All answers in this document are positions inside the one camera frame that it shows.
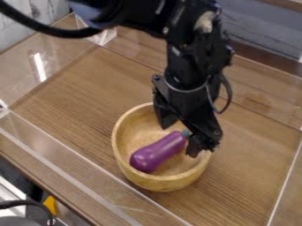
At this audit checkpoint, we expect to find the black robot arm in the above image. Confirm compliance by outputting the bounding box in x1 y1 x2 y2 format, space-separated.
69 0 234 157

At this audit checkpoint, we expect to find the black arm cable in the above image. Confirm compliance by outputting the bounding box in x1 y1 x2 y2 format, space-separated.
0 0 107 39

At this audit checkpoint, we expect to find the brown wooden bowl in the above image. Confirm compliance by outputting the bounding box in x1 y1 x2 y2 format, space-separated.
111 102 212 192

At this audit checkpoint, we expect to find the purple toy eggplant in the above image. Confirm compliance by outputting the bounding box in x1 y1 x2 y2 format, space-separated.
130 130 190 173

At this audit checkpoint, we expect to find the black cable lower left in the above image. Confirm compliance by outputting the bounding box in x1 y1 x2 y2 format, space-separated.
0 199 57 226

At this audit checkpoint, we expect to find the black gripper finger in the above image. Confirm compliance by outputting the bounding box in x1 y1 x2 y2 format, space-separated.
186 133 221 158

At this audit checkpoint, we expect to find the clear acrylic corner bracket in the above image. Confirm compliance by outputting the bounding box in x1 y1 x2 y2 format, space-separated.
75 11 117 46

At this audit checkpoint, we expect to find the yellow sticker on base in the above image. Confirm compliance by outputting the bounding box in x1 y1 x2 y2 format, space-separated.
43 195 58 215

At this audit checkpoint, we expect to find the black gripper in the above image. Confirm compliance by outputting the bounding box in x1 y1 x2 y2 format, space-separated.
151 0 237 142

